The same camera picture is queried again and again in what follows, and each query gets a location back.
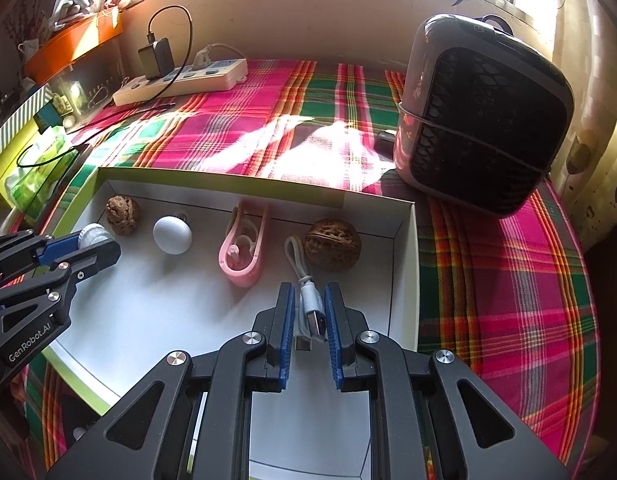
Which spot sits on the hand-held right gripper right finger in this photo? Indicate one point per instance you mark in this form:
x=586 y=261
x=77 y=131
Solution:
x=334 y=330

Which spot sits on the orange tray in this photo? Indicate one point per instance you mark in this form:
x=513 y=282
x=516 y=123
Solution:
x=73 y=45

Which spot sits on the clear plastic box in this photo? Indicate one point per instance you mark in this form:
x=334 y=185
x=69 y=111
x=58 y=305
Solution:
x=96 y=85

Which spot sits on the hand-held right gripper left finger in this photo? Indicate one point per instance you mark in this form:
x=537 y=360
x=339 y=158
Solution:
x=287 y=330

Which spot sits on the grey and black fan heater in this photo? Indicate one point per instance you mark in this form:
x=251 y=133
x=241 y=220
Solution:
x=488 y=125

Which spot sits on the pink loop clip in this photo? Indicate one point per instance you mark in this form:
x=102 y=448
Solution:
x=238 y=275

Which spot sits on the small yellow-green packet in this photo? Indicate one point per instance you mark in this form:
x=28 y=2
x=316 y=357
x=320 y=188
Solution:
x=62 y=104

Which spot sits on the pink green plaid tablecloth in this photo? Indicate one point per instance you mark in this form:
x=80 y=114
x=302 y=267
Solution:
x=488 y=285

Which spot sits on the white power strip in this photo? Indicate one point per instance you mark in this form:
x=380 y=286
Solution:
x=208 y=77

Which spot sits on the green tissue pack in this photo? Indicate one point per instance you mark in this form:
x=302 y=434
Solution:
x=43 y=170

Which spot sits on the black smartphone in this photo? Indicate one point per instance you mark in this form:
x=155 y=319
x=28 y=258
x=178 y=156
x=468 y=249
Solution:
x=68 y=180

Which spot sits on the white power plug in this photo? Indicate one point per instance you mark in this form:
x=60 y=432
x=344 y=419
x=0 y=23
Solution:
x=203 y=57

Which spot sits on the white round ball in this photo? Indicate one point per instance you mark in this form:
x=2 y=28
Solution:
x=172 y=234

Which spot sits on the green cardboard box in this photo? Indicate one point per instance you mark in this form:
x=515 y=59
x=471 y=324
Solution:
x=138 y=320

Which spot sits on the small white jar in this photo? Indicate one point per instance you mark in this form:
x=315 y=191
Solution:
x=96 y=234

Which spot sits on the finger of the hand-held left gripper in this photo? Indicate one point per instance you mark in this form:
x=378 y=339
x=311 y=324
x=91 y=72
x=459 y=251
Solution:
x=93 y=257
x=58 y=250

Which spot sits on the red dried twigs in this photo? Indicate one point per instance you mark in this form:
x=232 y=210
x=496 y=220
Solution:
x=23 y=15

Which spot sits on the black charger adapter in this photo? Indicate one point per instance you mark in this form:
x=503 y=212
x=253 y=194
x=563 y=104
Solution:
x=156 y=57

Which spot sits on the heart print curtain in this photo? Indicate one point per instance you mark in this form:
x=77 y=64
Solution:
x=598 y=185

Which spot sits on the brown walnut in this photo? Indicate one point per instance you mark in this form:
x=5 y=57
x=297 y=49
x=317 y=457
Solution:
x=122 y=215
x=333 y=245

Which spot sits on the grey striped box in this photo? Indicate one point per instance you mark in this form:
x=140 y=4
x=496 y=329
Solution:
x=18 y=115

